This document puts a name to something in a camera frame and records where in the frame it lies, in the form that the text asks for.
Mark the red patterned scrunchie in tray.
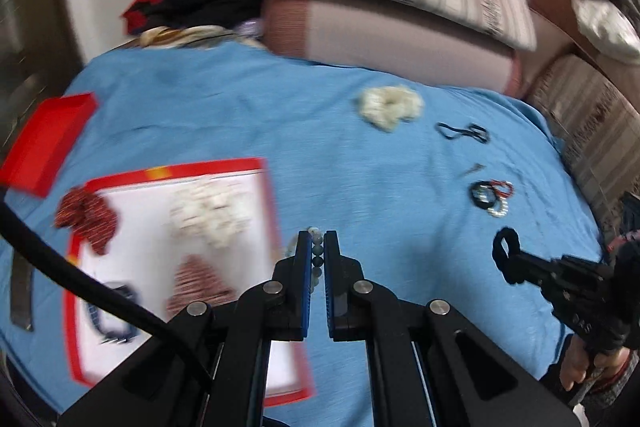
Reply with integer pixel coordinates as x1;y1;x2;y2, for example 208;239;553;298
165;254;236;315

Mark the red box lid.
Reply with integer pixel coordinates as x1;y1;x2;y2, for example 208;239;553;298
0;93;98;198

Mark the beige patterned sofa cushion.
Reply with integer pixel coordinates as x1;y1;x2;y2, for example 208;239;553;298
525;53;640;233

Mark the cream patterned cloth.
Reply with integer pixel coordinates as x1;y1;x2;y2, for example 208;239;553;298
137;25;266;52

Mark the pink pillow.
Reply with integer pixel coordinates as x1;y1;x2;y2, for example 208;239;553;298
261;0;525;96

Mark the dark blue hair band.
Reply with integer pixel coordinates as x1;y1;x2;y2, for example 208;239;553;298
86;283;138;344

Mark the black thin hair tie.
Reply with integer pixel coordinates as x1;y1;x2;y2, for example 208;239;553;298
436;122;490;144

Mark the black cable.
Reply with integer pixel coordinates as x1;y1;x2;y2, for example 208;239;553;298
0;194;213;380

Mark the white crumpled cloth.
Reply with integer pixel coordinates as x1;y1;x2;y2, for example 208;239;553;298
570;0;640;60

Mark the white fluffy scrunchie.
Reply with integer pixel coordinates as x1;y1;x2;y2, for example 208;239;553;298
356;86;425;132
169;183;253;249

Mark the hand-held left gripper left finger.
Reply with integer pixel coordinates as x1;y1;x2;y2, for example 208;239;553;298
59;231;314;427

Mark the grey bead bracelet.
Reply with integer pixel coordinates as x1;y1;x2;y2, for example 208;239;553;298
284;227;327;293

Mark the red box with white inside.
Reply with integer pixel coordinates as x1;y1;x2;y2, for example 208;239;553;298
66;158;316;408

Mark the person's right hand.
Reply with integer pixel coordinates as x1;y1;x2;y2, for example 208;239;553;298
559;333;640;395

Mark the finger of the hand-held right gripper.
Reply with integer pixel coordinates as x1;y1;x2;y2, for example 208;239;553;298
509;250;560;284

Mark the grey flat strip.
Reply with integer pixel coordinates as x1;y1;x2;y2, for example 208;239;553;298
10;252;35;333

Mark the black scrunchie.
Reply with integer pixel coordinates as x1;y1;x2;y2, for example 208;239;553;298
492;229;525;286

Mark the black bead bracelet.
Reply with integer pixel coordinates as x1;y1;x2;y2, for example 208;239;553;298
469;181;499;210

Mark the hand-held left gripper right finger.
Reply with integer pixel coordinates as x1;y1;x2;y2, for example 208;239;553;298
323;230;592;427

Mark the blue blanket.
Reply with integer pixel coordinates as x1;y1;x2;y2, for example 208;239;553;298
0;41;606;427

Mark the dark red patterned scrunchie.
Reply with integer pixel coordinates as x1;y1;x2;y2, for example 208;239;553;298
54;188;122;256

